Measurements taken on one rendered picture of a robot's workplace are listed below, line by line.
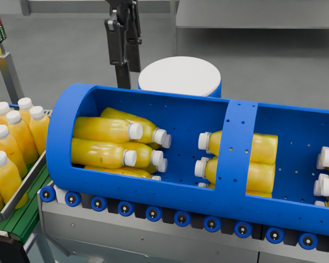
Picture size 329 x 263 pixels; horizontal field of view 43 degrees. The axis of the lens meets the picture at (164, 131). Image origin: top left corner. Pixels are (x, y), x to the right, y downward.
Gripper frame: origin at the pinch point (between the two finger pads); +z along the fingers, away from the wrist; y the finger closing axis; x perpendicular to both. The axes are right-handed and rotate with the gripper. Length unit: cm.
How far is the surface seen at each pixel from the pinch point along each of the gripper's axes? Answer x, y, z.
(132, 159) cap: -1.3, -6.9, 21.5
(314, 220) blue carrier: -44, -15, 22
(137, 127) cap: -1.1, -1.1, 16.2
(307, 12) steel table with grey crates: -53, 272, 105
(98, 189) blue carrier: 4.9, -14.7, 25.3
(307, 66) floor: -59, 234, 133
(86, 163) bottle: 9.9, -9.4, 22.8
